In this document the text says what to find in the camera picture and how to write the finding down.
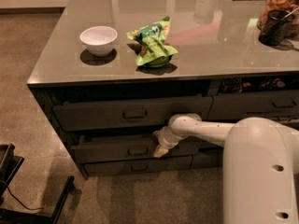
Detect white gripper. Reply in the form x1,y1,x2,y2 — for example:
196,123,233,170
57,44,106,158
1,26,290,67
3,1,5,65
153,126,186,158

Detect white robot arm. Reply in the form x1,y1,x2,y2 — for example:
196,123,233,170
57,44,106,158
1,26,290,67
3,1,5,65
153,113,299,224

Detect grey counter cabinet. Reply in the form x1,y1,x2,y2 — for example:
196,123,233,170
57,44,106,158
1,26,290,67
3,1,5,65
28,0,299,177

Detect green crumpled snack bag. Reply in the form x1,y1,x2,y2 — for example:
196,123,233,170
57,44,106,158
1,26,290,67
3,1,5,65
127,16,178,68

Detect white ceramic bowl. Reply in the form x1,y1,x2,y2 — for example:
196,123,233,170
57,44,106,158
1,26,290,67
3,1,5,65
79,26,118,57

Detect dark glass cup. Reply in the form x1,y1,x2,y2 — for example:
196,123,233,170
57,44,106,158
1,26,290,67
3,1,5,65
259,10,295,47

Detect glass jar of snacks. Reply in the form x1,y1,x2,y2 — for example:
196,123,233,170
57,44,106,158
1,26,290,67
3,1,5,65
257,0,299,29

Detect black cable on floor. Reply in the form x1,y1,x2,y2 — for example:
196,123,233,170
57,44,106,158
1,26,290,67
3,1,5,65
7,185,45,212

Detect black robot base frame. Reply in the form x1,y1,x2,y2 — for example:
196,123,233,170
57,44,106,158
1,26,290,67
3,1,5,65
0,144,75,224

